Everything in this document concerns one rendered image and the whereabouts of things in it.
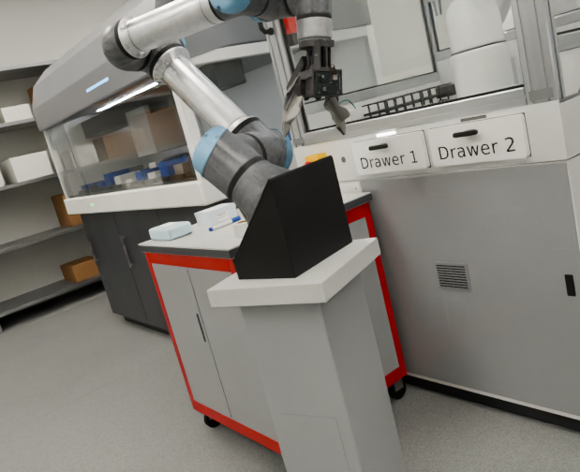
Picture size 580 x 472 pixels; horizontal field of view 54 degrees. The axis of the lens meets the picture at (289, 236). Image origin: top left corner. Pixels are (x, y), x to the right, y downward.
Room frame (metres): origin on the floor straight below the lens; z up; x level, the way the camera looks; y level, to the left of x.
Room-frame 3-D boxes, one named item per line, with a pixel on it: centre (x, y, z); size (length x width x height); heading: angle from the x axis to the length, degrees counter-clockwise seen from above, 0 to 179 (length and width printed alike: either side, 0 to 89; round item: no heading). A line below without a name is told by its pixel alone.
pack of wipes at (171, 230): (1.98, 0.40, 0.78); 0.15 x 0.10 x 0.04; 38
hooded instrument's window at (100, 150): (3.37, 0.36, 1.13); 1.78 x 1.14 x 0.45; 36
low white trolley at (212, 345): (1.94, 0.12, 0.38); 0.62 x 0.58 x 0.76; 36
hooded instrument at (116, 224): (3.39, 0.36, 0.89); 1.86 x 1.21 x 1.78; 36
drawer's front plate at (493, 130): (1.53, -0.55, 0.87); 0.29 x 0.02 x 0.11; 36
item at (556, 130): (2.04, -0.78, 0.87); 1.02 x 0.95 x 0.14; 36
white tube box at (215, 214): (2.07, 0.24, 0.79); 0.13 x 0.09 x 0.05; 127
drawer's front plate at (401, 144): (1.79, -0.37, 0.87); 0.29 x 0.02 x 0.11; 36
